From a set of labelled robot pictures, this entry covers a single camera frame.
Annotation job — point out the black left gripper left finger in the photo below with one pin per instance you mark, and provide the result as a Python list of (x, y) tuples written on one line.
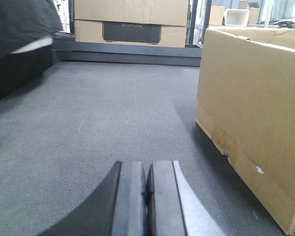
[(115, 208)]

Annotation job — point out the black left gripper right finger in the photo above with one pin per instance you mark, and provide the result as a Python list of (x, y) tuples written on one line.
[(173, 207)]

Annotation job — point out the brown cardboard carton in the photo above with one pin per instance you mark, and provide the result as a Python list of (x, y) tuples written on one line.
[(246, 106)]

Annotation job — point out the grey conveyor belt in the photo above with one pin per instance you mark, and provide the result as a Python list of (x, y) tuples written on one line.
[(61, 134)]

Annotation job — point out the printed background cardboard box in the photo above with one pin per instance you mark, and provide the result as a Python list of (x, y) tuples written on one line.
[(161, 23)]

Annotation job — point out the small background cardboard box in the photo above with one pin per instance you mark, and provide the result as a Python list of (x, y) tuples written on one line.
[(216, 15)]

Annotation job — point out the black fabric cover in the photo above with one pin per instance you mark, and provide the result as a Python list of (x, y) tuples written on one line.
[(26, 30)]

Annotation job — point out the white plastic bin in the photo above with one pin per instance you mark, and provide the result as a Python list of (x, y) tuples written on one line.
[(236, 17)]

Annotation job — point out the dark conveyor side rail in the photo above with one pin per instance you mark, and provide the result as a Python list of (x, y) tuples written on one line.
[(65, 49)]

